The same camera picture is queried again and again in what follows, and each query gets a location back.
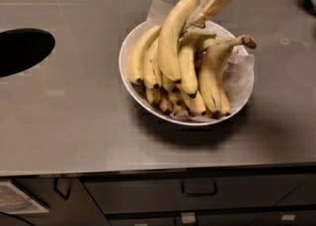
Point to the paper sheet on cabinet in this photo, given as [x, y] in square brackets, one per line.
[15, 200]

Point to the grey cabinet drawer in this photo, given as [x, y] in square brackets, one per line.
[170, 195]

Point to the white bowl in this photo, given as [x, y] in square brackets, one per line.
[123, 59]

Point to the white paper liner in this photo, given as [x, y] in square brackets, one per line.
[238, 74]

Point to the short yellow banana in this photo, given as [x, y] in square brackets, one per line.
[151, 69]

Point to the black cabinet door handle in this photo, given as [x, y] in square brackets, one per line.
[62, 187]

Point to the black drawer handle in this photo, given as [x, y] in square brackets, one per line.
[196, 188]

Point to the lower small bananas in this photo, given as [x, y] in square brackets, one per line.
[170, 98]

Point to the right yellow banana bunch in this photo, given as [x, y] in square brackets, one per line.
[210, 73]

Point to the dark round sink hole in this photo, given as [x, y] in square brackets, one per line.
[21, 49]

